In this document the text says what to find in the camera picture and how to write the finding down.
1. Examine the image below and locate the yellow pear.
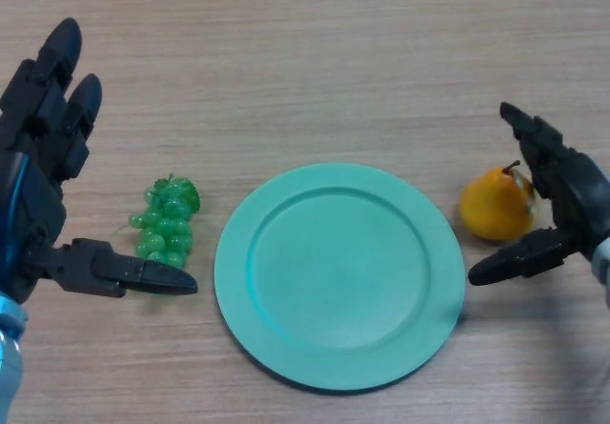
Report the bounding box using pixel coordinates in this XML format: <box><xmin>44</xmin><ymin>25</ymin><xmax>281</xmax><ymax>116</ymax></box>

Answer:
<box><xmin>458</xmin><ymin>159</ymin><xmax>539</xmax><ymax>242</ymax></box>

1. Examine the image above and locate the green round plate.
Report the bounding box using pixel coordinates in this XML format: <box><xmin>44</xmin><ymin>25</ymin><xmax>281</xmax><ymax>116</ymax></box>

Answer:
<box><xmin>213</xmin><ymin>162</ymin><xmax>467</xmax><ymax>394</ymax></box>

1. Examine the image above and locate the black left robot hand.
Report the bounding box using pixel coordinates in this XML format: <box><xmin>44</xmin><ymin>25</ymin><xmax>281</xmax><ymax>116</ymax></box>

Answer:
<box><xmin>0</xmin><ymin>17</ymin><xmax>199</xmax><ymax>304</ymax></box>

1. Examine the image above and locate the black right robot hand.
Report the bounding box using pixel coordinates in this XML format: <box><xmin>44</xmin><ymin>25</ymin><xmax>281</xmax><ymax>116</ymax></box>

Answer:
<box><xmin>468</xmin><ymin>101</ymin><xmax>610</xmax><ymax>287</ymax></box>

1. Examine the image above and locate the green grape bunch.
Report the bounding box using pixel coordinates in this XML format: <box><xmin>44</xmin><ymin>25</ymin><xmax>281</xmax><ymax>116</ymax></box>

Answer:
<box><xmin>127</xmin><ymin>173</ymin><xmax>201</xmax><ymax>275</ymax></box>

